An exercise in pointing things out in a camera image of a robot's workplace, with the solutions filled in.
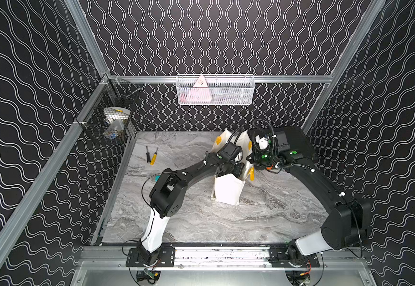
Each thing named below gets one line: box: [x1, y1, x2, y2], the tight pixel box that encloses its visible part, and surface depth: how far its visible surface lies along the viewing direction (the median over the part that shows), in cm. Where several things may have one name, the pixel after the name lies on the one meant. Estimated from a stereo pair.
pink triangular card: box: [186, 75, 212, 102], surface depth 92 cm
